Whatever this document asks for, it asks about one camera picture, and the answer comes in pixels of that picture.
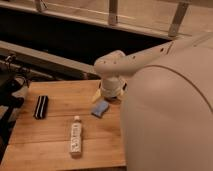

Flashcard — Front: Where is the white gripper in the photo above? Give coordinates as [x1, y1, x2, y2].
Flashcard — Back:
[92, 77, 126, 103]

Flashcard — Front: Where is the white labelled plastic bottle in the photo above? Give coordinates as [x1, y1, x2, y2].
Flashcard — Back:
[70, 116, 82, 158]

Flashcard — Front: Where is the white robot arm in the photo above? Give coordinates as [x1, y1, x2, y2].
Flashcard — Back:
[94, 32, 213, 171]

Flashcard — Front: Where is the blue sponge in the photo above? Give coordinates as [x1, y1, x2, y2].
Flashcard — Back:
[91, 100, 109, 118]

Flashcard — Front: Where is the black striped case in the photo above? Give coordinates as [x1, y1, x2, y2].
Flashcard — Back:
[34, 95, 49, 119]

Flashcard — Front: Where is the metal railing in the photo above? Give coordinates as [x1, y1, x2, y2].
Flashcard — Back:
[0, 0, 213, 43]

